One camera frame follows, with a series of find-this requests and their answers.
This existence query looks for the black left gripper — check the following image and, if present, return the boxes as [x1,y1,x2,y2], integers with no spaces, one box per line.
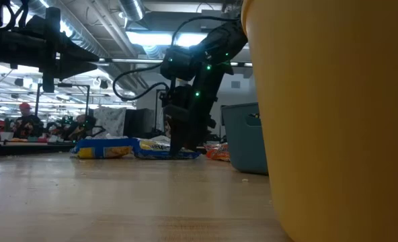
[0,7,101,93]

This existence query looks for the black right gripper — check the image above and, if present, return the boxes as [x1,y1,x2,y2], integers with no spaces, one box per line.
[163,65,234,159]

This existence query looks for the blue noodle packet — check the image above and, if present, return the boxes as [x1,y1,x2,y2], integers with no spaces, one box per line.
[70,136,134,160]
[131,138,202,161]

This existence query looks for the orange noodle packet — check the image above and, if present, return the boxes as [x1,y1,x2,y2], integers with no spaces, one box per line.
[204,142,231,163]

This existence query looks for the black cabinet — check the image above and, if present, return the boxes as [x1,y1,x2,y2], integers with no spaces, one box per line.
[122,108,157,139]

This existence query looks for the blue-grey plastic bin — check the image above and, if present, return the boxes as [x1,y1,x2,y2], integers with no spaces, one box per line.
[220,102,269,176]

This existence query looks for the grey horizontal pipe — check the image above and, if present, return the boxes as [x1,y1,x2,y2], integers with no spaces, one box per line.
[97,57,253,68]

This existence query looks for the person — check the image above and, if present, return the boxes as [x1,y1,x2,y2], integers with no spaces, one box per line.
[63,114,97,142]
[11,102,46,140]

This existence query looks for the white patterned cloth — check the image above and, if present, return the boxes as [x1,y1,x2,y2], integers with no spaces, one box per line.
[92,106,128,139]

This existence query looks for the bright ceiling light panel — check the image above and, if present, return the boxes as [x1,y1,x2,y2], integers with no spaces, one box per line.
[126,30,208,48]

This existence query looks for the long black table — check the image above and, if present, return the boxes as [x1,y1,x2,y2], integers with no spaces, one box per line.
[0,140,77,157]

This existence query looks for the yellow plastic bin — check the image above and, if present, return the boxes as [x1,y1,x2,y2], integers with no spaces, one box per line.
[241,0,398,242]

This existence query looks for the large ribbed ventilation duct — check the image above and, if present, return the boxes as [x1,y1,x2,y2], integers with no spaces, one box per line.
[28,0,111,58]

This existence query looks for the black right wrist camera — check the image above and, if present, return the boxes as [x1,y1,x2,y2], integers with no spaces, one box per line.
[161,85,187,106]

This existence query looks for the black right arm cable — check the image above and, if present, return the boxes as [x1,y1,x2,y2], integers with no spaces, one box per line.
[170,15,242,48]
[112,63,171,102]

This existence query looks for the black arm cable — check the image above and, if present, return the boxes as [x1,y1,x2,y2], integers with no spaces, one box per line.
[0,0,30,30]
[112,63,171,102]
[170,15,242,48]

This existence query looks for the black metal gantry frame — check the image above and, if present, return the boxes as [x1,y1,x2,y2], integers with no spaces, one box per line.
[34,81,91,119]

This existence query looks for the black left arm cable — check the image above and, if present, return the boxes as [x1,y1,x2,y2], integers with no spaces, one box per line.
[0,0,30,30]

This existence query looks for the silver ventilation duct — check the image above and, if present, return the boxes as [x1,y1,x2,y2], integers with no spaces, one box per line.
[118,0,147,22]

